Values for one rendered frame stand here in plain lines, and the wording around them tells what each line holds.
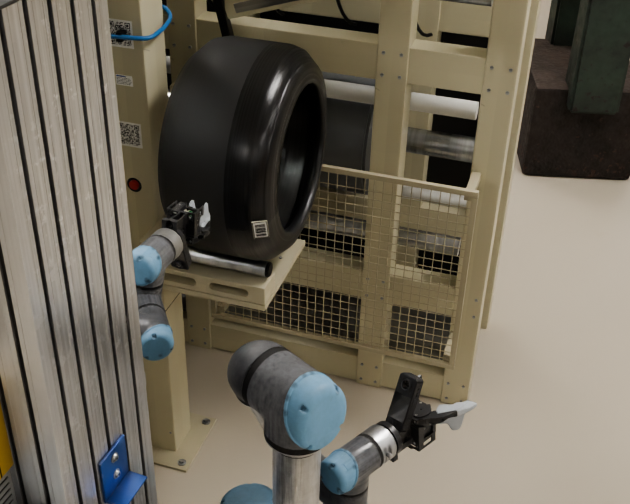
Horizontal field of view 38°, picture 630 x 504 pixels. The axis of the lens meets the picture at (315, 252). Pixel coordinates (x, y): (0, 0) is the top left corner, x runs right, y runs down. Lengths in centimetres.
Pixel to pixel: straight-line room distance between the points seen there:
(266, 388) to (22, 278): 50
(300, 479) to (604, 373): 235
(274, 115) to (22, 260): 122
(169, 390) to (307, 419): 165
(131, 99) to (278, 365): 121
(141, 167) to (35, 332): 145
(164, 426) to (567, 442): 143
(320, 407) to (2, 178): 65
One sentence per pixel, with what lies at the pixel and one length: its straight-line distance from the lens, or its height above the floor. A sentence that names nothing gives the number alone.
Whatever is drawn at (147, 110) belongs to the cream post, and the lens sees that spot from 257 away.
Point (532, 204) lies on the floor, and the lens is 486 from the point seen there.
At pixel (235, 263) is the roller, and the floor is 91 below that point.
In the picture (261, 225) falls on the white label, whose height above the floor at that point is 113.
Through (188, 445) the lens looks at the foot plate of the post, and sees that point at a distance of 333.
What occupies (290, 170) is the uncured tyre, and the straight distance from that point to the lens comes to 283.
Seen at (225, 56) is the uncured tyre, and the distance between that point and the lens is 242.
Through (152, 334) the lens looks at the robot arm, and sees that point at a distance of 191.
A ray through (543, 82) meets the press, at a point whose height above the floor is 52.
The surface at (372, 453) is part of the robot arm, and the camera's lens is 182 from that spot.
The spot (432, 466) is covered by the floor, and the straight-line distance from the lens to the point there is 330.
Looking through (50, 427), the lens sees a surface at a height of 143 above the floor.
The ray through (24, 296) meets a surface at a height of 166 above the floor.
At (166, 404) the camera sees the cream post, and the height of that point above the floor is 23.
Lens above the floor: 236
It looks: 33 degrees down
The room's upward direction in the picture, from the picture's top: 2 degrees clockwise
